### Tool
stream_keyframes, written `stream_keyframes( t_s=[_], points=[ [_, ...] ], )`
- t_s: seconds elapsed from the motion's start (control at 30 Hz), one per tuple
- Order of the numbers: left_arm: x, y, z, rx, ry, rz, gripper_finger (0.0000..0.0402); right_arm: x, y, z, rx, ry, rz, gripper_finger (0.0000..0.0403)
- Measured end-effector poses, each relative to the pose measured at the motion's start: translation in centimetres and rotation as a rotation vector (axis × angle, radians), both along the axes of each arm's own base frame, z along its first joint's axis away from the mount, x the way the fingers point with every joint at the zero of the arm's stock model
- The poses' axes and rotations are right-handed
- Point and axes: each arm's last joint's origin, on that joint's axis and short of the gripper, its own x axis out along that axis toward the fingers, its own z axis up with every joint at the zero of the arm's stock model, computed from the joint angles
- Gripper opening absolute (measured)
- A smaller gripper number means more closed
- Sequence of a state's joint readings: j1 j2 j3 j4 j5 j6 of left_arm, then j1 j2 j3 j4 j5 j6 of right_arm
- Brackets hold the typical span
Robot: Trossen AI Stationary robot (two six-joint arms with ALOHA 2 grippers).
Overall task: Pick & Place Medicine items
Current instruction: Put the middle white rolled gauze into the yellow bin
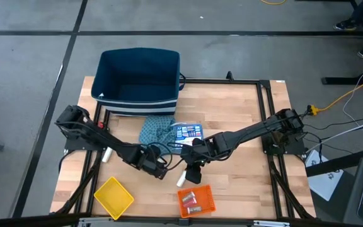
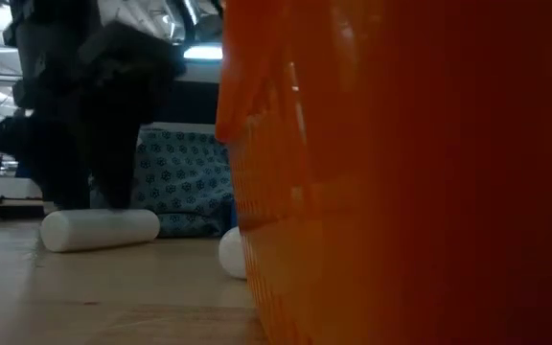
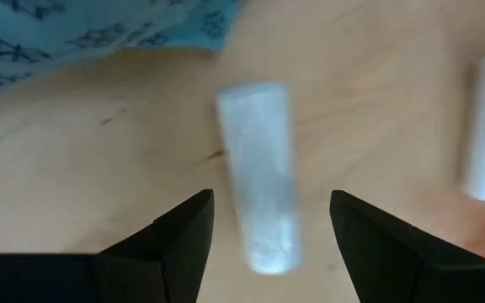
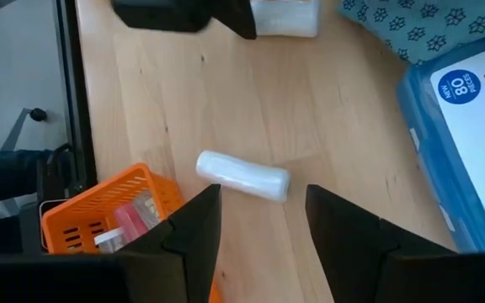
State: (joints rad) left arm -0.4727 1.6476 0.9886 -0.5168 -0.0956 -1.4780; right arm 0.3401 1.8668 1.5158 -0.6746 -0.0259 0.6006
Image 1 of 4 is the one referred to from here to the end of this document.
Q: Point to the white flat box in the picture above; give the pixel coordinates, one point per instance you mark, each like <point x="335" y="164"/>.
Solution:
<point x="324" y="181"/>

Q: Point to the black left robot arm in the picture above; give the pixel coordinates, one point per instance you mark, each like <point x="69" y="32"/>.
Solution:
<point x="106" y="140"/>

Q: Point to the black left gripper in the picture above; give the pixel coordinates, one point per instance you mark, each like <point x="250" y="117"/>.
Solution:
<point x="145" y="157"/>

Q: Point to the yellow plastic basket tray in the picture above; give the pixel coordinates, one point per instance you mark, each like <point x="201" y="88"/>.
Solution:
<point x="113" y="198"/>

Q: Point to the black metal table frame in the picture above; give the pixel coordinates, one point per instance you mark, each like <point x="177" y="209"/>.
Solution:
<point x="219" y="81"/>

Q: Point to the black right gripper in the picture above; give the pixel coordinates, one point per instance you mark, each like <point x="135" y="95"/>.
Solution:
<point x="200" y="151"/>

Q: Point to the blue first aid kit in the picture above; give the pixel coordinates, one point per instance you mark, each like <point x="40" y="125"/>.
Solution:
<point x="189" y="131"/>

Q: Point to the black desk foot bar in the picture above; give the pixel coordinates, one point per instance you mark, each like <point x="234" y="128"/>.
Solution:
<point x="345" y="80"/>

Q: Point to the teal patterned cloth pouch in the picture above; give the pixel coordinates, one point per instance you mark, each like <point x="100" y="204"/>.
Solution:
<point x="156" y="132"/>

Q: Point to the navy white-striped fabric bin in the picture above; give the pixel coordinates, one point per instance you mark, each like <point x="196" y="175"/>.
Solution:
<point x="137" y="75"/>

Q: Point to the black slanted desk bar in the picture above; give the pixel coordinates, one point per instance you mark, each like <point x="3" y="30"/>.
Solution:
<point x="339" y="163"/>

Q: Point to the orange plastic basket tray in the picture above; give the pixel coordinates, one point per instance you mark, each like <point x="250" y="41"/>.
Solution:
<point x="206" y="197"/>

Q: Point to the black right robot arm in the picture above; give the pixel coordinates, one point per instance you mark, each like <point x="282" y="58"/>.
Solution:
<point x="251" y="129"/>

